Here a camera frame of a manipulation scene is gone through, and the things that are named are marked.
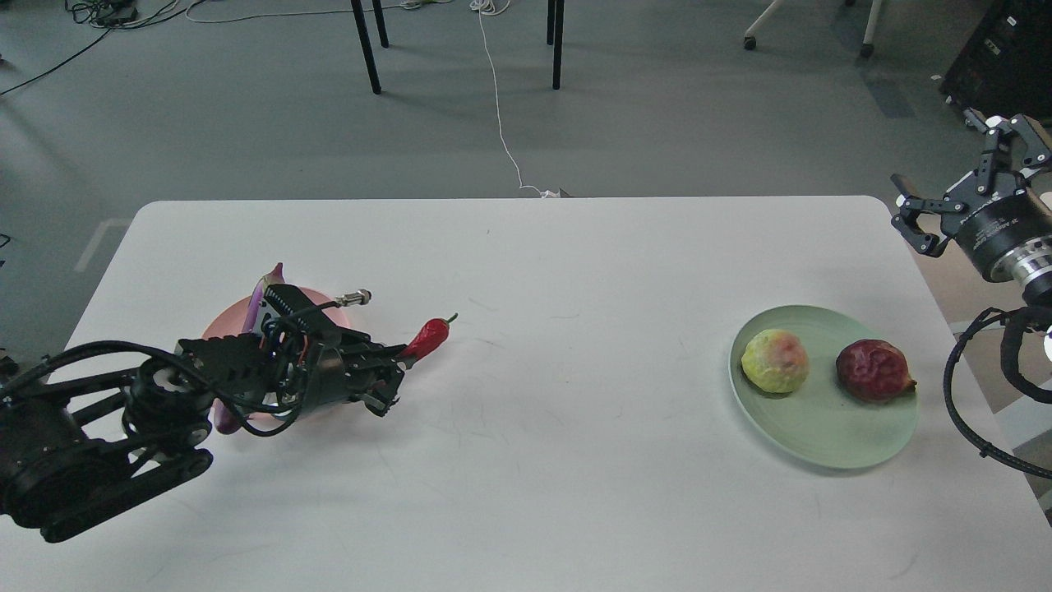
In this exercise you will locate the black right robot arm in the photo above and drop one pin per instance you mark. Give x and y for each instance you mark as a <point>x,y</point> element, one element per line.
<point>929,226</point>

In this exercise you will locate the purple eggplant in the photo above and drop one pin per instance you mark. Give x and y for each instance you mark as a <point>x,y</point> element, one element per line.
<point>236,320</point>

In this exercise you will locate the black table leg right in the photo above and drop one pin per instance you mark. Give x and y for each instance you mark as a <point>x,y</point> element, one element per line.
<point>555,17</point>

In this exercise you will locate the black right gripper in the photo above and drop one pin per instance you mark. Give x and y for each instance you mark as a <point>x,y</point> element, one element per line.
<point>1003,226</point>

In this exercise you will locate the black table leg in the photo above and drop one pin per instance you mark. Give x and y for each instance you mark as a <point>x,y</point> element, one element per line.
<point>555,17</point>
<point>364,39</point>

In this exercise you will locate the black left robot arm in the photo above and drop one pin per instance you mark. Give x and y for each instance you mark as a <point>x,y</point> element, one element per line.
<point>98,429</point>

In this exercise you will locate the dark red pomegranate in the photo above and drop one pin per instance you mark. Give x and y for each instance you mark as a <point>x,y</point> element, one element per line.
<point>874,371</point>

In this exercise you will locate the pink plate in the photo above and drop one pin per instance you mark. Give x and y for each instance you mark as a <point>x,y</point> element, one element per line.
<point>287,305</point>

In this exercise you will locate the black table leg left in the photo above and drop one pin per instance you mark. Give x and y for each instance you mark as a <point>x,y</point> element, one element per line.
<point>364,39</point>

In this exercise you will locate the yellow green custard apple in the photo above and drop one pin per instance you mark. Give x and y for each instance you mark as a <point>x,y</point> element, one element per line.
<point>776,362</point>

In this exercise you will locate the red chili pepper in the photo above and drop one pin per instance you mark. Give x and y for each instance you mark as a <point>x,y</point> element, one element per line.
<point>433,334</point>

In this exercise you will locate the black equipment case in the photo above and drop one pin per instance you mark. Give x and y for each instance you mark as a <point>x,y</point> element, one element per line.
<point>1005,67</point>

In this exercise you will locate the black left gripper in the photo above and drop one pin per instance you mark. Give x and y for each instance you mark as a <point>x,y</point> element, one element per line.
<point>353,375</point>

